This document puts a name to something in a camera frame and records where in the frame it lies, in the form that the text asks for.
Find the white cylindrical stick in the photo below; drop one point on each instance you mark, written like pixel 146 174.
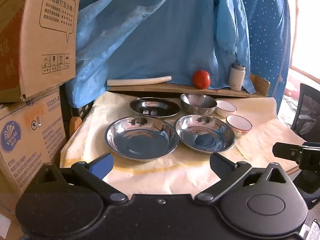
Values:
pixel 137 81

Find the stainless steel bowl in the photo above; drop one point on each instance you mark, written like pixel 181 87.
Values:
pixel 198 103

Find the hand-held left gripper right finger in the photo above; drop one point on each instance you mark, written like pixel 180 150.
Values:
pixel 220 166

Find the white bowl red rim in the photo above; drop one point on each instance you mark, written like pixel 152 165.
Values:
pixel 238 125
pixel 226 108

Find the stainless steel plate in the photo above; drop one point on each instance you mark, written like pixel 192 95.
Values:
pixel 205 133
pixel 141 138
pixel 155 107

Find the light blue garment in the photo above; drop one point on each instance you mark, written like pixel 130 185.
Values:
pixel 150 30

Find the blue white-dotted fabric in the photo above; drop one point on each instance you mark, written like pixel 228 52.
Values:
pixel 270 42

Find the light wooden post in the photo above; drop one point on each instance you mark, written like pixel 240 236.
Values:
pixel 75 126

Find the black plastic crate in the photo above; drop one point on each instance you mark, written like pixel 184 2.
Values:
pixel 81 110

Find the red tomato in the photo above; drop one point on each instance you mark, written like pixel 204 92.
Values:
pixel 201 79

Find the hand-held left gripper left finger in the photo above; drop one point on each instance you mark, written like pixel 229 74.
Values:
pixel 102 166

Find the brown cardboard box black print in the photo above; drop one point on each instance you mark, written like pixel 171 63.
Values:
pixel 50 55

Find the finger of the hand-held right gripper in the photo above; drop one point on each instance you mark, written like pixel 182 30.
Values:
pixel 287 151

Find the plain brown cardboard box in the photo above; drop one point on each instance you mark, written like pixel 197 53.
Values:
pixel 8 217

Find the black mesh office chair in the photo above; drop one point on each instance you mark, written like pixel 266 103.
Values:
pixel 307 105

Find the cardboard box blue logo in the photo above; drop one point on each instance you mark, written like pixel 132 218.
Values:
pixel 25 142

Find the white thermos bottle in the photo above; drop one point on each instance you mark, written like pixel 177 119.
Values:
pixel 236 78

